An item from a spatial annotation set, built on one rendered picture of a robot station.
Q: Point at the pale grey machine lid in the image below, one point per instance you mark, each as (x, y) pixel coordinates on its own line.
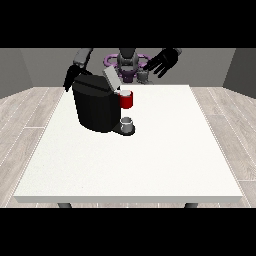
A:
(111, 77)

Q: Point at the small grey cup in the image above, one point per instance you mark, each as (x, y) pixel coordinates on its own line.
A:
(127, 125)

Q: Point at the red pod holder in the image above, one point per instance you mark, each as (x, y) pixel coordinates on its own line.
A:
(126, 100)

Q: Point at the black coffee machine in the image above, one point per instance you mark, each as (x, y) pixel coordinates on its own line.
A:
(95, 105)

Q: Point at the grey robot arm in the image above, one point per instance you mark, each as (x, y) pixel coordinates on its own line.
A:
(178, 51)
(83, 56)

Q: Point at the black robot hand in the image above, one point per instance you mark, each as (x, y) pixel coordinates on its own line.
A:
(71, 76)
(166, 60)

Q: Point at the grey robot trunk purple rings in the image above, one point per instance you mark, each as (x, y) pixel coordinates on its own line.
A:
(127, 61)

